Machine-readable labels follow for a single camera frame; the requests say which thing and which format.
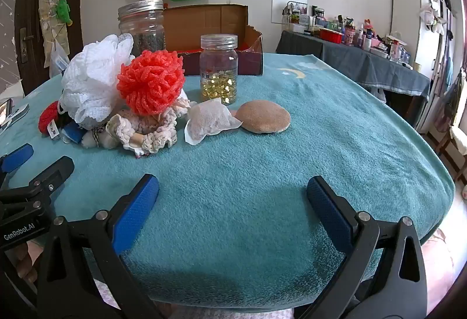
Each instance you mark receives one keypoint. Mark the clear plastic bag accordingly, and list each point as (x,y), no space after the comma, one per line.
(58,60)

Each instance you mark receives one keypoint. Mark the cardboard box with red inside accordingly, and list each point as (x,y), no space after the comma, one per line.
(204,20)

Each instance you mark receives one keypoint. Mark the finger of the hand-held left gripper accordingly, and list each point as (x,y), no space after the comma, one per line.
(16,158)
(54,173)

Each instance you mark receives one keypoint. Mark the white tissue pouch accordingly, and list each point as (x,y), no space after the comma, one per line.
(208,120)

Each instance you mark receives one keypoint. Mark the beige crochet scrunchie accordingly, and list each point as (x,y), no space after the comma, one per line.
(160,133)

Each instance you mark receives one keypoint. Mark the white fluffy bunny plush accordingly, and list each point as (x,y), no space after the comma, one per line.
(98,138)

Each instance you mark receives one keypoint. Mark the red plastic container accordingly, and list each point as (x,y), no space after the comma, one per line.
(330,36)

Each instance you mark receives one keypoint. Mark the green plush toy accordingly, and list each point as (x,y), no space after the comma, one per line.
(64,9)

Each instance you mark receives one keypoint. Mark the glass jar of dark leaves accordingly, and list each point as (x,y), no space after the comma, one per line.
(146,31)

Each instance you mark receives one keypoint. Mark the blue soft packet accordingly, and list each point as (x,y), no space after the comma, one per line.
(74,133)

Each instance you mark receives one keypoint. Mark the side table with grey cloth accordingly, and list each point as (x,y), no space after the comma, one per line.
(350,56)

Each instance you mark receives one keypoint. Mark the white mesh bath loofah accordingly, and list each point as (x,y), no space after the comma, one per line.
(91,74)

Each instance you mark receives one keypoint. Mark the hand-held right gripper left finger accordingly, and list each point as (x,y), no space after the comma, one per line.
(137,211)

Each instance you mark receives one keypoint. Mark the dark brown door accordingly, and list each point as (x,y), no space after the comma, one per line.
(29,13)

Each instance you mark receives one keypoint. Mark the red crochet ball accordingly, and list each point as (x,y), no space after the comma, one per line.
(47,118)

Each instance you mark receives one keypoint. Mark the brown round sponge pad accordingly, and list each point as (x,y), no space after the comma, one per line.
(264,116)

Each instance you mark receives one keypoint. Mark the glass jar of gold capsules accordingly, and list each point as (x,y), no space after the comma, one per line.
(219,64)

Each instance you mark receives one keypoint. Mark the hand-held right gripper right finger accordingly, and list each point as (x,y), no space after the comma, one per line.
(326,211)

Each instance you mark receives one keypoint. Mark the beige hanging organizer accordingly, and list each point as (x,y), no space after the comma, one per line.
(45,5)

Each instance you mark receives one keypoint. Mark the orange-red bath loofah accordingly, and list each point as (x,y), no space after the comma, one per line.
(149,82)

